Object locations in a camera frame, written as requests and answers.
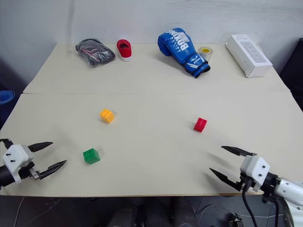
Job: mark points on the blue boxing glove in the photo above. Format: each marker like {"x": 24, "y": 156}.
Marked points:
{"x": 183, "y": 50}

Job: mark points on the white cardboard box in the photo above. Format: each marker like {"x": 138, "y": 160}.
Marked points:
{"x": 248, "y": 55}

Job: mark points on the red slipper shoe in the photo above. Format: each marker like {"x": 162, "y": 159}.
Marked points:
{"x": 124, "y": 49}

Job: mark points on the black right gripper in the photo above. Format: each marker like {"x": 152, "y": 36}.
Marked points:
{"x": 244, "y": 179}

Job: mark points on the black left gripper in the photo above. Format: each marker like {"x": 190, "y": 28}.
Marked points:
{"x": 26, "y": 172}

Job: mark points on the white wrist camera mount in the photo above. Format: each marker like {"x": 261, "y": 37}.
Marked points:
{"x": 255, "y": 168}
{"x": 15, "y": 159}

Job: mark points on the red toy brick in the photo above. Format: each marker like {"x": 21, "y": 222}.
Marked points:
{"x": 200, "y": 124}

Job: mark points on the black items in plastic bag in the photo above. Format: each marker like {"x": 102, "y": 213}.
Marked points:
{"x": 94, "y": 52}

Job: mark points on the clear tape roll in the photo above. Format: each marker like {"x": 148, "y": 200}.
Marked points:
{"x": 206, "y": 53}

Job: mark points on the blue round object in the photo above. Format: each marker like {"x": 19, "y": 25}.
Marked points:
{"x": 6, "y": 96}

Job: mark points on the yellow toy brick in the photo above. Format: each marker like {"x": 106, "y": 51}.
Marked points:
{"x": 107, "y": 116}

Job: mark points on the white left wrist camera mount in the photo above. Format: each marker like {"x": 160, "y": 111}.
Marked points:
{"x": 15, "y": 159}

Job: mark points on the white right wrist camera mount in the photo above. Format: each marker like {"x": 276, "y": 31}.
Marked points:
{"x": 255, "y": 168}

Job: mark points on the green toy brick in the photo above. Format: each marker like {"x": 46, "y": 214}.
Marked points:
{"x": 91, "y": 156}

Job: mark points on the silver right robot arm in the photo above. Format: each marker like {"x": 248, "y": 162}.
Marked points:
{"x": 287, "y": 191}

